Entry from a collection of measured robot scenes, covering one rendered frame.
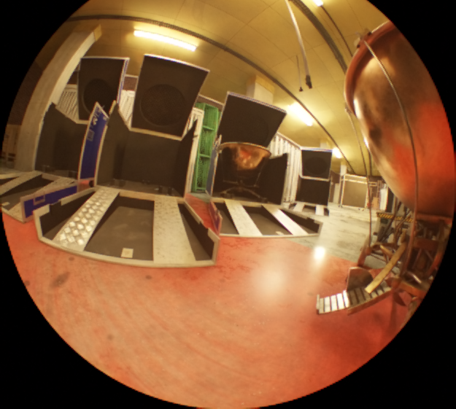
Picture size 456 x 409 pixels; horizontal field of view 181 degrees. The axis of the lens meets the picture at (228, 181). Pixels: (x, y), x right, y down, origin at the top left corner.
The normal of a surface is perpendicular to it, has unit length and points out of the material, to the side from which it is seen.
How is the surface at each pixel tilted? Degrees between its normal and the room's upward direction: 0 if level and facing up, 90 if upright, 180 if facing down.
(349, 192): 90
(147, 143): 90
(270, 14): 180
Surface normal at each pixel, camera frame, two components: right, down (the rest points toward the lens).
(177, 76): 0.19, 0.78
